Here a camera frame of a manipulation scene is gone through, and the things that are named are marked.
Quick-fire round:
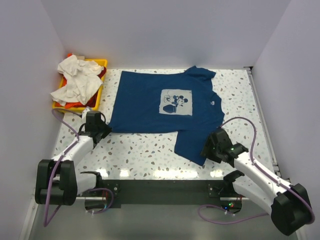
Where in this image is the yellow plastic bin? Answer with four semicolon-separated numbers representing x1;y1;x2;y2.
52;59;108;113

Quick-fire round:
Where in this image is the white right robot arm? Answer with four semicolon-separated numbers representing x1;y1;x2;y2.
201;128;315;236

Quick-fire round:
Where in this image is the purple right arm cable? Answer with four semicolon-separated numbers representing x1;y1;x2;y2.
197;117;316;225

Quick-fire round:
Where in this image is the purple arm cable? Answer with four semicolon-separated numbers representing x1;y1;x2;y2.
197;117;316;225
43;107;85;227

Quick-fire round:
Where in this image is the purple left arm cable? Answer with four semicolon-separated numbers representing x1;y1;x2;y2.
43;107;85;227

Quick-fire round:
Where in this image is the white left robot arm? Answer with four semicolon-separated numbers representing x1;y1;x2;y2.
35;109;112;206

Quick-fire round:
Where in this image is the white crumpled t-shirt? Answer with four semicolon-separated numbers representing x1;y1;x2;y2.
50;54;105;106

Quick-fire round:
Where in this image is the blue printed t-shirt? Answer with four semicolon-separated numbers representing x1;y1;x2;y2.
109;66;225;166

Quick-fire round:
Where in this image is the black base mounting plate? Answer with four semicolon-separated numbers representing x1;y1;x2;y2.
74;177;251;210

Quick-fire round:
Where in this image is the red t-shirt in bin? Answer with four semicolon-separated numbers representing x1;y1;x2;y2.
86;67;107;108

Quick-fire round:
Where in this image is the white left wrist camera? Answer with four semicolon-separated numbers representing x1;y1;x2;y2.
81;106;92;120

